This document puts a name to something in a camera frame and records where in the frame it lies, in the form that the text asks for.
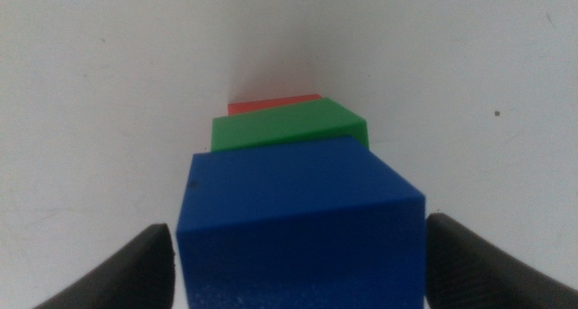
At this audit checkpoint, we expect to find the blue cube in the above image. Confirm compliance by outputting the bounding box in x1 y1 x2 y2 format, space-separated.
175 136 427 309

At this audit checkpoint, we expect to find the green cube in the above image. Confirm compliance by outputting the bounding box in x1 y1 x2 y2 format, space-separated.
210 97 370 153

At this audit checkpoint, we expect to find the red cube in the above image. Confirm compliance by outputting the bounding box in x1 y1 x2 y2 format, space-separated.
227 93 323 117

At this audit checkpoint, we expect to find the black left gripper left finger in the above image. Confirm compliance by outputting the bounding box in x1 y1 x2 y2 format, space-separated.
31 222 176 309

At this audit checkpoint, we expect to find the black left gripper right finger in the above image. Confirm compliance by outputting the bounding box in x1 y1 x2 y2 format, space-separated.
425 212 578 309

